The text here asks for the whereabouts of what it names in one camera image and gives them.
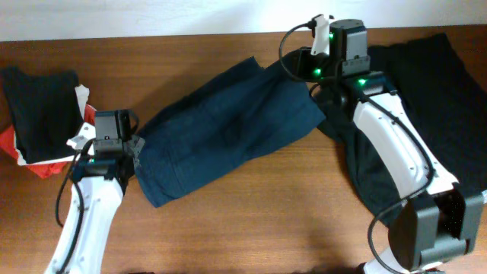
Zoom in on black garment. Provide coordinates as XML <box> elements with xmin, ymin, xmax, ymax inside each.
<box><xmin>317</xmin><ymin>33</ymin><xmax>486</xmax><ymax>215</ymax></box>

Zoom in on navy blue shorts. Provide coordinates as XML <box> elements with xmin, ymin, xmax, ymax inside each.
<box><xmin>135</xmin><ymin>57</ymin><xmax>325</xmax><ymax>208</ymax></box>

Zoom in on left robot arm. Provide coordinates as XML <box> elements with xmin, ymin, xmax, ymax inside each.
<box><xmin>46</xmin><ymin>110</ymin><xmax>145</xmax><ymax>274</ymax></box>

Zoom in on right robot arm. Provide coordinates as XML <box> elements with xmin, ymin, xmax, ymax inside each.
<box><xmin>290</xmin><ymin>15</ymin><xmax>485</xmax><ymax>274</ymax></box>

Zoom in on white folded shirt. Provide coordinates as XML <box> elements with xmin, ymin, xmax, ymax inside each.
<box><xmin>13</xmin><ymin>84</ymin><xmax>90</xmax><ymax>166</ymax></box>

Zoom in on black folded shirt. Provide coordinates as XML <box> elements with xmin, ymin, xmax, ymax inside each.
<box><xmin>1</xmin><ymin>67</ymin><xmax>84</xmax><ymax>164</ymax></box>

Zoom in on left black cable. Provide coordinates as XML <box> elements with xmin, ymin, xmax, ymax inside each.
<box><xmin>54</xmin><ymin>139</ymin><xmax>96</xmax><ymax>274</ymax></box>

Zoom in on black cable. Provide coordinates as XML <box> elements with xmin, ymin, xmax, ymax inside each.
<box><xmin>278</xmin><ymin>22</ymin><xmax>437</xmax><ymax>274</ymax></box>
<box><xmin>54</xmin><ymin>139</ymin><xmax>96</xmax><ymax>274</ymax></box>

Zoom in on right black cable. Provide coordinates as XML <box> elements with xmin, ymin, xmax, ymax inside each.
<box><xmin>278</xmin><ymin>22</ymin><xmax>437</xmax><ymax>274</ymax></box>

